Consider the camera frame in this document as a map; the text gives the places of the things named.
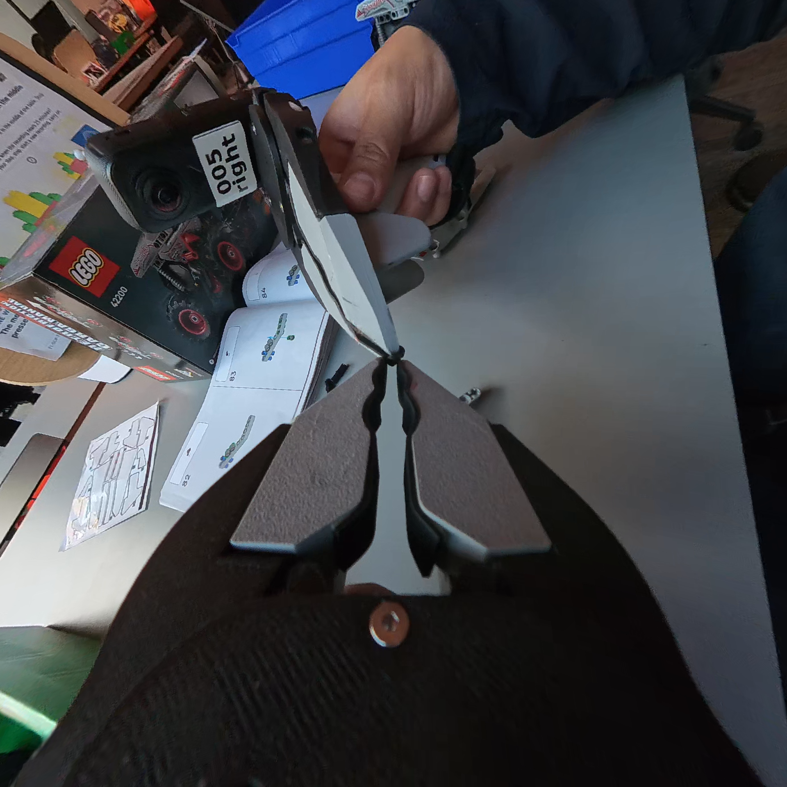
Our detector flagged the black office chair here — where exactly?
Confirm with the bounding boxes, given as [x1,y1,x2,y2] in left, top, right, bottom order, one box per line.
[685,58,787,213]

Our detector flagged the person's right forearm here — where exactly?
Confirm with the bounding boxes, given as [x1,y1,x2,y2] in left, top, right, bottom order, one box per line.
[403,0,787,185]

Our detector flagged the white sticker sheet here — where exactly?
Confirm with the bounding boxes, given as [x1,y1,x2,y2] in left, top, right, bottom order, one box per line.
[59,401,162,552]

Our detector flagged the grey lego assembly red sticker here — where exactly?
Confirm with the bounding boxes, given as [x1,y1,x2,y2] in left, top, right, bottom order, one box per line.
[353,0,425,27]

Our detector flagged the person's legs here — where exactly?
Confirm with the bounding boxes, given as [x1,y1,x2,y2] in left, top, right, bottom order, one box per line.
[713,166,787,554]

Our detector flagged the grey lego beam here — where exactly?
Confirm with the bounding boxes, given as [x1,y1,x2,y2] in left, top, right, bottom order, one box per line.
[427,166,496,259]

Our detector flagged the person's right hand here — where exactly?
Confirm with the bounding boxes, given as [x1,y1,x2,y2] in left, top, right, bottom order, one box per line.
[318,25,462,228]

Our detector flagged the round wooden base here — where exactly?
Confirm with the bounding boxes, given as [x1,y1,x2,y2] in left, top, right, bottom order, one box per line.
[0,344,113,387]

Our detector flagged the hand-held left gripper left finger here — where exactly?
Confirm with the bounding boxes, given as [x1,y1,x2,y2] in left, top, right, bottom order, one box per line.
[230,362,386,569]

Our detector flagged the wooden desk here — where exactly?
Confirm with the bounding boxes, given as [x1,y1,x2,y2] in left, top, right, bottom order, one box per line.
[49,25,185,93]

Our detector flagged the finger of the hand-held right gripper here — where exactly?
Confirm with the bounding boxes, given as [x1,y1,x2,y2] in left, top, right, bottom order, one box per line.
[284,174,386,359]
[318,214,402,357]

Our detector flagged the printed instruction board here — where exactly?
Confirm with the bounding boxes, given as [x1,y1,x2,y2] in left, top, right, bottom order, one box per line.
[0,31,133,290]

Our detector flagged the green plastic bin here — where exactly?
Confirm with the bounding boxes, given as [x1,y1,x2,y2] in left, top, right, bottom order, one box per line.
[0,626,105,760]

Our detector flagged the blue plastic bin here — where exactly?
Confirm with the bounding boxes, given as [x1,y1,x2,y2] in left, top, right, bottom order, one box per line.
[224,0,382,99]

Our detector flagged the white instruction booklet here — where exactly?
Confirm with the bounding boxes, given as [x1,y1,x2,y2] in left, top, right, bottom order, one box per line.
[160,246,340,512]

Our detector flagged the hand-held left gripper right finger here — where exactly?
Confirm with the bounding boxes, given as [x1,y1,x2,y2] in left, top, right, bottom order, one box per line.
[396,362,552,578]

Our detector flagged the black toy truck set box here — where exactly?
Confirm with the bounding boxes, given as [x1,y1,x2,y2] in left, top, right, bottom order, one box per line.
[0,181,290,382]

